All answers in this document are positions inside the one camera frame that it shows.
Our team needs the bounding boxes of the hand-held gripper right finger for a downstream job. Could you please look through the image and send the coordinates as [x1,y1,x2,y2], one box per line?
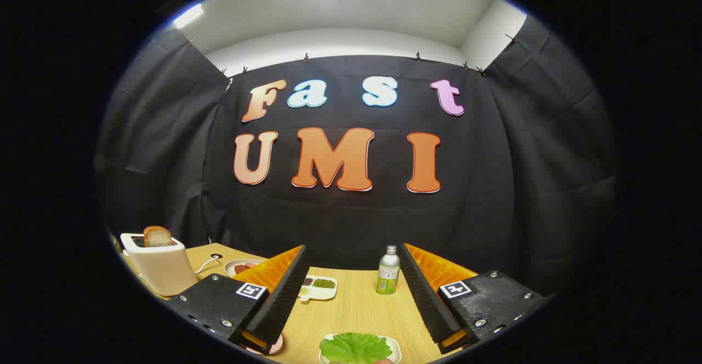
[399,243,554,355]

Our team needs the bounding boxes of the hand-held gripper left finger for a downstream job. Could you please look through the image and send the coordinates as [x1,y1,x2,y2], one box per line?
[167,244,312,355]

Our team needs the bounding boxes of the green lettuce leaf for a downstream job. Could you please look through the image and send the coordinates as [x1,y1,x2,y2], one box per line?
[319,332,393,364]

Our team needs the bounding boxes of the toasted bread slice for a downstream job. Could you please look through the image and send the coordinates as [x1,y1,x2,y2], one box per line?
[143,226,174,248]

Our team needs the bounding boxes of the white divided dish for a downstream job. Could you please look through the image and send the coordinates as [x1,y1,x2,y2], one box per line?
[298,275,338,303]

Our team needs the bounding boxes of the silver bottle with green label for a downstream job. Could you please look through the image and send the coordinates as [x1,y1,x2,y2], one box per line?
[376,245,400,295]

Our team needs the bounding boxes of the pink plate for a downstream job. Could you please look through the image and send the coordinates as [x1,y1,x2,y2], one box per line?
[241,332,284,356]

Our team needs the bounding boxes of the white plate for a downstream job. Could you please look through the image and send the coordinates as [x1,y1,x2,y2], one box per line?
[318,333,402,364]

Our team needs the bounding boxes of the beige round plate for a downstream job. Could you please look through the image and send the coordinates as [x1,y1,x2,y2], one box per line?
[224,259,267,278]

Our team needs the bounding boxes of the black backdrop cloth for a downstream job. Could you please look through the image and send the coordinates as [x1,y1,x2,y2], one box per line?
[96,16,618,299]

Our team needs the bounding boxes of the cream toaster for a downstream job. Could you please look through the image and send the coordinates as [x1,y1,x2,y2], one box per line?
[120,232,199,297]

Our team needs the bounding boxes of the small ceiling light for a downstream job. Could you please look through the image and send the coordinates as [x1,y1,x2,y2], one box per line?
[173,3,204,29]

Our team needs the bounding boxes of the white toaster cable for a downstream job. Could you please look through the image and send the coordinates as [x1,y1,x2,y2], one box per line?
[195,254,223,275]

